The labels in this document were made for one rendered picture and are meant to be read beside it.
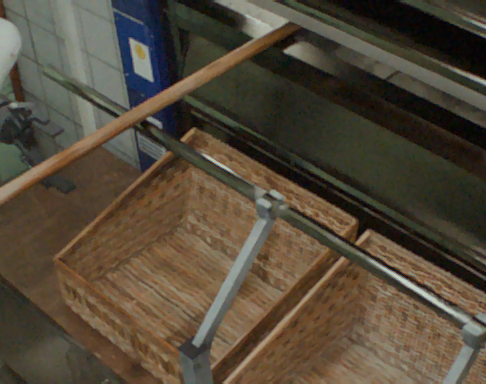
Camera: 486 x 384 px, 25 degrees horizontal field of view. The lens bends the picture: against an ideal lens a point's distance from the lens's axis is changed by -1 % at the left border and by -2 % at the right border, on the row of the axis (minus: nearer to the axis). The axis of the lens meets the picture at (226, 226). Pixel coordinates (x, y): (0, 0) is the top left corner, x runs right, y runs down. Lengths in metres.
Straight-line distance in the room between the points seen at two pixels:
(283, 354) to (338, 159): 0.44
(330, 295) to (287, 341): 0.14
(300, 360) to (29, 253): 0.84
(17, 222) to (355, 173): 1.04
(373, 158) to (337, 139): 0.10
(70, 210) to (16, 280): 0.29
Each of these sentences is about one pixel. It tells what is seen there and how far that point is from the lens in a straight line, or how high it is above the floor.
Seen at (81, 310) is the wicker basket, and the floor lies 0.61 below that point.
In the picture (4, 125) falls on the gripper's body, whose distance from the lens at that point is 2.30.
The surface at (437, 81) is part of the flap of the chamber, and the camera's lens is 1.92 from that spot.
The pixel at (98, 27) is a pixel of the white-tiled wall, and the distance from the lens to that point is 3.05.
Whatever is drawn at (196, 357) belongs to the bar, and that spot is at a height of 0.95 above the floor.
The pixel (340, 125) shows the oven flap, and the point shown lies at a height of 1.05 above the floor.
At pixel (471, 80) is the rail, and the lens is 1.87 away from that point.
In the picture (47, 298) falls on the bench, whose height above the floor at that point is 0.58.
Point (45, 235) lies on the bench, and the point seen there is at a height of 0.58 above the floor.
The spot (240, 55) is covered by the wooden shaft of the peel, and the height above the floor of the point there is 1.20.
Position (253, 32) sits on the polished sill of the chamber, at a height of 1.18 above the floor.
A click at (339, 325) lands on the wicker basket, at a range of 2.55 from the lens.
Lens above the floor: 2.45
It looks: 40 degrees down
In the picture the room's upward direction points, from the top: 7 degrees counter-clockwise
